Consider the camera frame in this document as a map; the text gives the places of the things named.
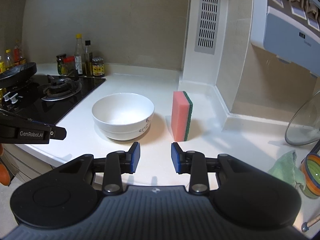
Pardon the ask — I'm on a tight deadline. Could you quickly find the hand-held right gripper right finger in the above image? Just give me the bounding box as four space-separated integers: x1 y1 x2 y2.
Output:
171 142 259 196

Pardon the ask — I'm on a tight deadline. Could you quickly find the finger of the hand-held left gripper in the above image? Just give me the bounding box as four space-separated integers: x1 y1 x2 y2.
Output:
0 109 47 126
49 126 67 141

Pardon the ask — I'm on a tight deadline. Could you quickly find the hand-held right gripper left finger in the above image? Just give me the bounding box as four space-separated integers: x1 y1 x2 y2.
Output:
54 142 141 196

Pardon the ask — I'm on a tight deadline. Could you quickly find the pink and green sponge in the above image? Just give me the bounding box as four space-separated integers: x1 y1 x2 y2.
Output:
171 91 193 142

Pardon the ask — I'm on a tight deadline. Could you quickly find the white ceramic bowl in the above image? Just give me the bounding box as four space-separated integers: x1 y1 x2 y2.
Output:
92 93 155 141

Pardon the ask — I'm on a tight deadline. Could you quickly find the striped orange green bowl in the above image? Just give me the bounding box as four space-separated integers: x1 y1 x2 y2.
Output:
301 153 320 199

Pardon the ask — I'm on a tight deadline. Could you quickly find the person's left hand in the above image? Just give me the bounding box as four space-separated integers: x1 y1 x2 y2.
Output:
0 164 11 186

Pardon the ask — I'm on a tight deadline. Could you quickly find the grey cabinet front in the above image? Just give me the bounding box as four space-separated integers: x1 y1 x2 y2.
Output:
0 142 54 188

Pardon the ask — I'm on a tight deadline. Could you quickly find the black stove burner grate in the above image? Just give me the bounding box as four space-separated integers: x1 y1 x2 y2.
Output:
39 78 83 102

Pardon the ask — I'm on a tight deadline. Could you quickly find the black frying pan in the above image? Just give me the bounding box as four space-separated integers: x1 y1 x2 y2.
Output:
0 62 37 88

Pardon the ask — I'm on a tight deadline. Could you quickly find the small bottle yellow cap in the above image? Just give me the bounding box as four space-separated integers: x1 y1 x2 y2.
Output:
5 49 14 69

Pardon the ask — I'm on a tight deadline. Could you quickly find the red label sauce bottle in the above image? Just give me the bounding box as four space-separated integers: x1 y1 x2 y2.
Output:
13 40 27 66

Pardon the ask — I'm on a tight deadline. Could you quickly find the dark jar green label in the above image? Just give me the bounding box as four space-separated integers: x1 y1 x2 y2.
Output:
56 54 67 75

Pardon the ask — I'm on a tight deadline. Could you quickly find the red lid jar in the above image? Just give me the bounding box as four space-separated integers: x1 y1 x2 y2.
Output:
63 57 76 77

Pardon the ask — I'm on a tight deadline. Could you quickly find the black lid jar yellow label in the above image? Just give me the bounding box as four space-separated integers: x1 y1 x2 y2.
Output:
92 57 106 78

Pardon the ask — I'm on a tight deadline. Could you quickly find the clear bottle yellow cap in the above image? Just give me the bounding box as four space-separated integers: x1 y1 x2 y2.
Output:
74 34 84 77

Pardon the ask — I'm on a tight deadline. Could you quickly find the dark oil bottle black cap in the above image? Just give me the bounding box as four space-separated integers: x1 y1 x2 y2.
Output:
84 40 94 76

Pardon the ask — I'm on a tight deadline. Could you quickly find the green cloth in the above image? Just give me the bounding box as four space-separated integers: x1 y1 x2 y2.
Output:
268 150 307 191

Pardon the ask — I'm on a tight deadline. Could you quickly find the grey slotted vent grille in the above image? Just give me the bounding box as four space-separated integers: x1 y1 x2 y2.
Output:
194 0 222 54

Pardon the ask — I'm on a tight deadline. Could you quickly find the wooden handled utensil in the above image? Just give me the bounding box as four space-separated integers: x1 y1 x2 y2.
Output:
301 216 320 232

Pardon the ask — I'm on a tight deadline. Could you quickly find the wall-mounted water purifier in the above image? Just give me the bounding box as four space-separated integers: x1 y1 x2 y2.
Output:
250 0 320 77

